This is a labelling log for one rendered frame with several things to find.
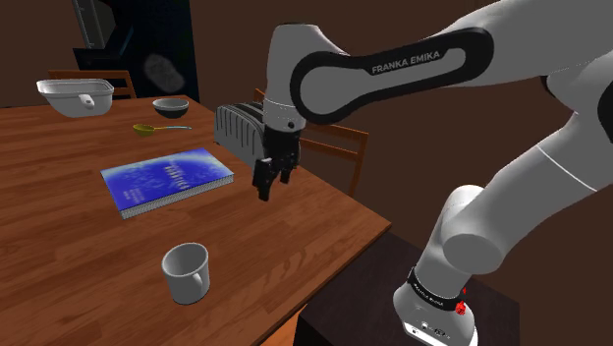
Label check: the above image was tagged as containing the white baking dish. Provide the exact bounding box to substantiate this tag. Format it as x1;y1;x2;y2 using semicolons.
35;78;115;119

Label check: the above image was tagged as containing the dark tall cabinet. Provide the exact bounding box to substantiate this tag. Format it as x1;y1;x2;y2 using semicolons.
71;0;200;103

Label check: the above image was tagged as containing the wooden chair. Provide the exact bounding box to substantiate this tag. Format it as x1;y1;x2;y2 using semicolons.
47;69;139;101
251;87;370;199

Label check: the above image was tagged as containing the dark robot stand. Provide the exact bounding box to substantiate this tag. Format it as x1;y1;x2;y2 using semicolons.
293;231;522;346

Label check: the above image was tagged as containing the white mug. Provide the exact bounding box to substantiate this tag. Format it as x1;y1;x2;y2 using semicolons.
160;242;211;307

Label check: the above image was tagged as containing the yellow spoon with blue handle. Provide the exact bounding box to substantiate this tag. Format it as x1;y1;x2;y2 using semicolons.
132;123;194;139

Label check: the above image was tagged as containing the silver toaster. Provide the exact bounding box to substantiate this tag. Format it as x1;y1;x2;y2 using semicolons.
213;101;269;170

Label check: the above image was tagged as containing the blue book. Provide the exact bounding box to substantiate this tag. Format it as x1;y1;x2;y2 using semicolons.
99;146;236;221

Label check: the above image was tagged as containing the wooden table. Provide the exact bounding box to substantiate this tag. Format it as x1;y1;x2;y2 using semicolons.
0;93;393;346

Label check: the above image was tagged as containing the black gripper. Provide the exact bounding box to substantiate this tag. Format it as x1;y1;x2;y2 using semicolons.
251;121;304;202

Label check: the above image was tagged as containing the dark bowl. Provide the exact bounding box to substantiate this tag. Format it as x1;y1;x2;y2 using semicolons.
152;97;191;121

